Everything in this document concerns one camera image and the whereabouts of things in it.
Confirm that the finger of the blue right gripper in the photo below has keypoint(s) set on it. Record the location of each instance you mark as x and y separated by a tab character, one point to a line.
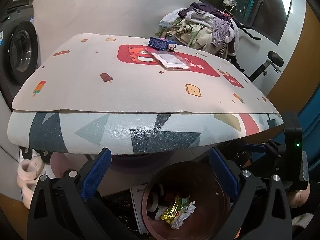
253	147

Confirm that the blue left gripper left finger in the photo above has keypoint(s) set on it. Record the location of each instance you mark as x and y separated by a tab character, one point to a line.
92	173

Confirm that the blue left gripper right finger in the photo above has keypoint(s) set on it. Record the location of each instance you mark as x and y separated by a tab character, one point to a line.
226	172

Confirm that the gold foil wrapper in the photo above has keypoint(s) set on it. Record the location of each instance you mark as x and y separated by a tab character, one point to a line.
171	212

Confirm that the white paper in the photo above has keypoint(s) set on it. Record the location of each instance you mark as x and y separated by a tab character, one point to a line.
183	214

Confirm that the dark brown trash bin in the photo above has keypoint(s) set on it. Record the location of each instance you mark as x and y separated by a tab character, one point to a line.
195	182

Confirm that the person's right hand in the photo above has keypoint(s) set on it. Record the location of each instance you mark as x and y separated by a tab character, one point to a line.
298	198

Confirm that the white fluffy slipper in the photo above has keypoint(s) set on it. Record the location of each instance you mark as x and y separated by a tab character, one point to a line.
28	173

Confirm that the patterned foam table mat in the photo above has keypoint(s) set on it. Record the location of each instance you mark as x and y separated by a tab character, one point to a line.
98	91

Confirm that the black exercise bike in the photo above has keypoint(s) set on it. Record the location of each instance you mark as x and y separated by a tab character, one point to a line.
252	55

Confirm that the clear flat plastic case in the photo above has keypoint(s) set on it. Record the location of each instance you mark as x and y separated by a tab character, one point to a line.
169	60

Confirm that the pile of clothes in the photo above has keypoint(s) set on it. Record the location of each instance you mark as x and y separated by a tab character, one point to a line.
203	27

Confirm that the blue small box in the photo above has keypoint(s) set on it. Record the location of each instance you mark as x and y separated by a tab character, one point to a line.
162	44

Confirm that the dark grey washing machine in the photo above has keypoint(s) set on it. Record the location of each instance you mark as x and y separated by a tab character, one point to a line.
19	50

